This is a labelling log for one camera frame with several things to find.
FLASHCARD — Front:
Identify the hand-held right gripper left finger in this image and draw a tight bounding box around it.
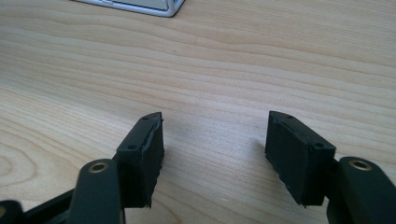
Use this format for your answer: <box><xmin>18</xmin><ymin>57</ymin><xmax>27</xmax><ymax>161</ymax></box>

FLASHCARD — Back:
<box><xmin>112</xmin><ymin>111</ymin><xmax>165</xmax><ymax>209</ymax></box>

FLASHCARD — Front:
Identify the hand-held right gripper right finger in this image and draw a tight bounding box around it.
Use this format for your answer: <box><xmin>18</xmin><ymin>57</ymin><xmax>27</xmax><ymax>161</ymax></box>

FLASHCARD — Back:
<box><xmin>264</xmin><ymin>110</ymin><xmax>339</xmax><ymax>207</ymax></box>

